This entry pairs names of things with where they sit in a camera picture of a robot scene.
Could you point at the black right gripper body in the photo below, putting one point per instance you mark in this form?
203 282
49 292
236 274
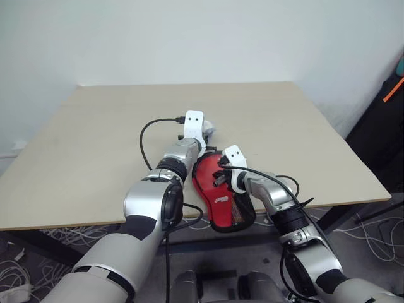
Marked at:
224 178

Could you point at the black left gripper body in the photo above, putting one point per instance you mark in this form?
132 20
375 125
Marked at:
206 139

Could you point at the red table tennis paddle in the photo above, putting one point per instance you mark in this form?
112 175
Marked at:
206 170

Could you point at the red black paddle case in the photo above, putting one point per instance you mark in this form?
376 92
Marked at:
217 208

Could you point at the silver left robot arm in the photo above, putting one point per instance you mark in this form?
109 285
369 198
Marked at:
148 195

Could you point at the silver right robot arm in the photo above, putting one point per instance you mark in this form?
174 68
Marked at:
315 252

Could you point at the grey rounded robot leg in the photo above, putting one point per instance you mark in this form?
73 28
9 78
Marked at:
259 288
186 288

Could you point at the black bag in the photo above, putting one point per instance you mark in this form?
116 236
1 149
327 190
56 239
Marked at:
375 135

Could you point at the black metal rod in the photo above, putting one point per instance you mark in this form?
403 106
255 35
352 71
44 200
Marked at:
378 213

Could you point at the teal object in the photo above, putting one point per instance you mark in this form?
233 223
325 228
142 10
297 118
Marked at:
401 64

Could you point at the white power strip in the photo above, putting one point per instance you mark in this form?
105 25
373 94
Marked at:
15 293

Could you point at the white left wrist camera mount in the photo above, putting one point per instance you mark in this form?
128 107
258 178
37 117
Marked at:
193 124

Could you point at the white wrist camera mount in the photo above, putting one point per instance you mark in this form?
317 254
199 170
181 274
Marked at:
235 156
193 124

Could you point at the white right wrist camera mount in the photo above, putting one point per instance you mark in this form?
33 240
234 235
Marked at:
235 156

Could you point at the black metal table frame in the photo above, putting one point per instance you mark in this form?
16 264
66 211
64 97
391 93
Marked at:
221 245

